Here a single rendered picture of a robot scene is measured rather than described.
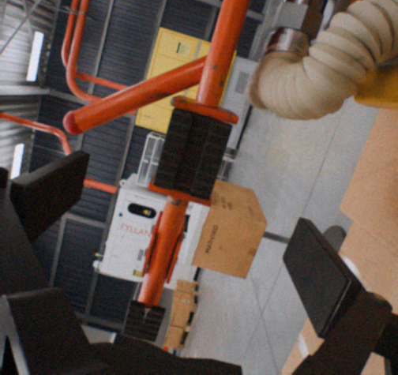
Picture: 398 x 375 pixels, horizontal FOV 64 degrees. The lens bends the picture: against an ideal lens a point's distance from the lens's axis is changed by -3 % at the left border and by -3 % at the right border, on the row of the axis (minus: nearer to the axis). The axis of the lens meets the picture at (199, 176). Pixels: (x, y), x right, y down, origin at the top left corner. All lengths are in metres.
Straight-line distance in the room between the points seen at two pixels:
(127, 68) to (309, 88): 10.89
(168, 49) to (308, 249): 7.54
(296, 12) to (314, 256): 0.21
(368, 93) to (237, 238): 1.77
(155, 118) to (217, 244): 5.90
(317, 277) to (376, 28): 0.14
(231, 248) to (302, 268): 1.84
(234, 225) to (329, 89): 1.76
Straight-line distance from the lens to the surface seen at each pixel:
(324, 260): 0.17
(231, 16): 0.29
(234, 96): 7.67
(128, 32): 11.23
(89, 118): 0.32
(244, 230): 1.97
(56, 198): 0.17
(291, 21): 0.31
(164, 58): 7.66
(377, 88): 0.26
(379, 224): 0.46
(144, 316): 0.33
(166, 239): 0.32
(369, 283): 1.17
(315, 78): 0.22
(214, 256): 2.04
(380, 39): 0.23
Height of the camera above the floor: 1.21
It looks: 4 degrees down
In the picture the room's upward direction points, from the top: 74 degrees counter-clockwise
